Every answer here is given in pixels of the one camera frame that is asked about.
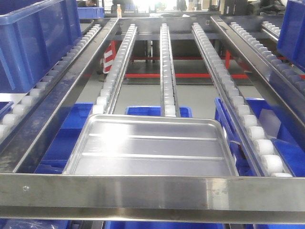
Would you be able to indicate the silver ribbed metal tray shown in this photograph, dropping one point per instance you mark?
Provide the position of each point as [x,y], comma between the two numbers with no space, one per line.
[127,145]

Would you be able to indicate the white roller track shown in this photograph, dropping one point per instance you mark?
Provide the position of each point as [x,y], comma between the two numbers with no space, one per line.
[288,73]
[169,98]
[12,113]
[106,102]
[260,152]

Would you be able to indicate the blue bin below centre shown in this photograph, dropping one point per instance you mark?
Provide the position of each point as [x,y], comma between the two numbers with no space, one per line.
[185,111]

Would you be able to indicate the blue bin below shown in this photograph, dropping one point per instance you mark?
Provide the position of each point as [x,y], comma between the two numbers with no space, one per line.
[58,154]
[185,111]
[285,144]

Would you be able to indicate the white roller track centre left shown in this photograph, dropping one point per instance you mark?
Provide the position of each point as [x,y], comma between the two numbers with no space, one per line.
[106,102]

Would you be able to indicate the red white striped barrier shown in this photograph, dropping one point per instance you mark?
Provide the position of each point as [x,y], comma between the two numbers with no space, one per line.
[108,57]

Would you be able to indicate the blue bin below left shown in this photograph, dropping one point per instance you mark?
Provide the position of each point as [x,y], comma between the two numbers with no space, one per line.
[58,154]

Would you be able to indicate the white roller track centre right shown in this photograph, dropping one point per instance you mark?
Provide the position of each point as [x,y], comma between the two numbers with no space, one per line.
[260,152]

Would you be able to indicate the blue bin bottom centre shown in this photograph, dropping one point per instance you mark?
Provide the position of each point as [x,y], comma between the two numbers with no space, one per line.
[160,225]

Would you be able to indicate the blue bin below right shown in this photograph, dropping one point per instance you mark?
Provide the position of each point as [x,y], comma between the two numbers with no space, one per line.
[285,144]

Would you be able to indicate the blue bin upper left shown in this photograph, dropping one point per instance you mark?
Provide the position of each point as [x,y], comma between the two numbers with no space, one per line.
[34,36]

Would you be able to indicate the white roller track far left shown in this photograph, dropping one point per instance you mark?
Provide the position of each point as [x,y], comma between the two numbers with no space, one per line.
[12,113]

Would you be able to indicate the white roller track far right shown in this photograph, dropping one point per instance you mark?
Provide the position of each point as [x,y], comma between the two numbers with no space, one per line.
[288,73]

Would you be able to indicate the blue bin upper right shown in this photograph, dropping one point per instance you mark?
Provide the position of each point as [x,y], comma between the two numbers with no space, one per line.
[291,43]

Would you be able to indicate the red floor frame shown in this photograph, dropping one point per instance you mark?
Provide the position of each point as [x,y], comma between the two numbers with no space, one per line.
[227,59]

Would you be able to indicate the steel flow rack frame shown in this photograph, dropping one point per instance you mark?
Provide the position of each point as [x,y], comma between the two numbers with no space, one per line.
[224,199]

